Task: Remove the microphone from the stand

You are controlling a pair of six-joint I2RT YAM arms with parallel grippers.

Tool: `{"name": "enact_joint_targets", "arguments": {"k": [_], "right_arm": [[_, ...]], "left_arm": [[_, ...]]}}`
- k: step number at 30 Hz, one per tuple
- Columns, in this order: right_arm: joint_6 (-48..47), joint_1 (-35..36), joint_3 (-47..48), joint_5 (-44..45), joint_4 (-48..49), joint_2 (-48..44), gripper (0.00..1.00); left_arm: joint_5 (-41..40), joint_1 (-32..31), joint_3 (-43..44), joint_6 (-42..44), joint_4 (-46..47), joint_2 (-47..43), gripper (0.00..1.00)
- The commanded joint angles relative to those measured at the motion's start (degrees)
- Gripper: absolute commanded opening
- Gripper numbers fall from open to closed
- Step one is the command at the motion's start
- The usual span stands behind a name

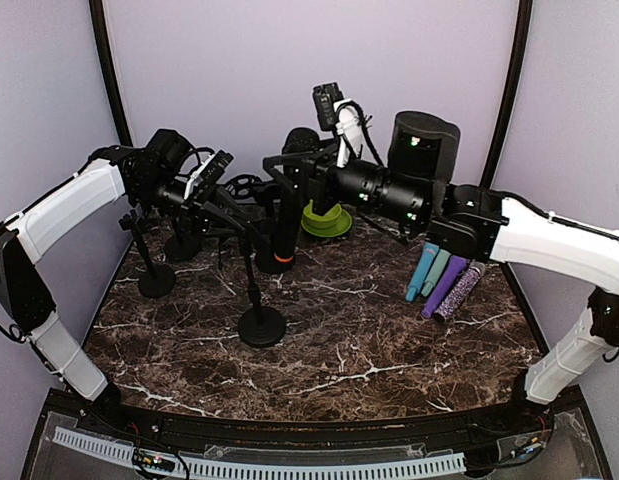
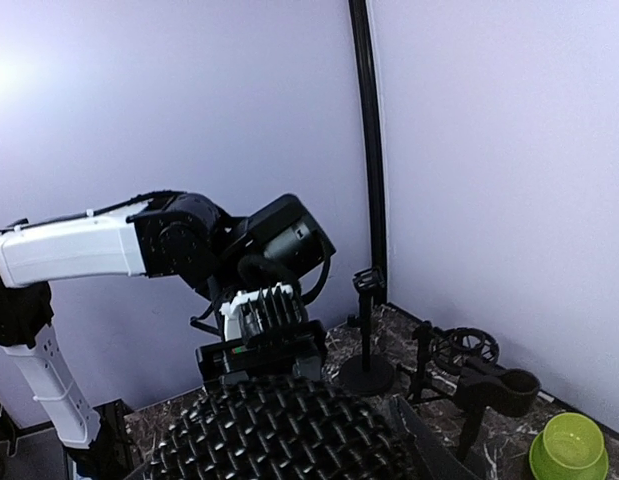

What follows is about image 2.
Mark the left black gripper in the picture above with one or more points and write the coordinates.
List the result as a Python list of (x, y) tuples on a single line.
[(302, 354)]

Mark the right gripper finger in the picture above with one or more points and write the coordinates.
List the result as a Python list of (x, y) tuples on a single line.
[(433, 460)]

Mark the black round-base mic stand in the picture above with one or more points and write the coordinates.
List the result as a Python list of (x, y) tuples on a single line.
[(367, 374), (510, 392)]

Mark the black tripod shock-mount stand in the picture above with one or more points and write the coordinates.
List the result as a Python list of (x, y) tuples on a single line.
[(449, 350)]

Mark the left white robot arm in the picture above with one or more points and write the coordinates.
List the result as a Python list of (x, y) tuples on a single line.
[(248, 269)]

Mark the lime green plate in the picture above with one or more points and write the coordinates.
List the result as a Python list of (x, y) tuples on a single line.
[(545, 468)]

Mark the lime green bowl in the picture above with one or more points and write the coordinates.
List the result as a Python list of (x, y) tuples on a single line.
[(573, 447)]

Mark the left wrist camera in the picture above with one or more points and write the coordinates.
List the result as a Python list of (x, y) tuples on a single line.
[(262, 317)]

